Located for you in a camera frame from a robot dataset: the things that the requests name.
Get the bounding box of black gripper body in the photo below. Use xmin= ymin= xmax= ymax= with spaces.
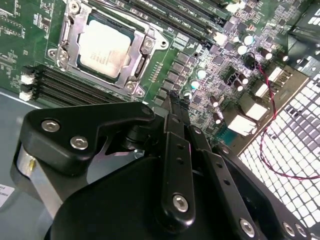
xmin=43 ymin=154 xmax=236 ymax=240

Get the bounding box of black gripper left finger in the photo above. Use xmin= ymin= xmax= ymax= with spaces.
xmin=13 ymin=89 xmax=197 ymax=228

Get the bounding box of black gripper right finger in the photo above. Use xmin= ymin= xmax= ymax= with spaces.
xmin=181 ymin=94 xmax=312 ymax=240

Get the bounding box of silver CPU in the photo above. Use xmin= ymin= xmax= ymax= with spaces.
xmin=77 ymin=18 xmax=136 ymax=78

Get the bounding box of metal socket cover frame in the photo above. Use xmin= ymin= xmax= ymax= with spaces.
xmin=56 ymin=8 xmax=155 ymax=91

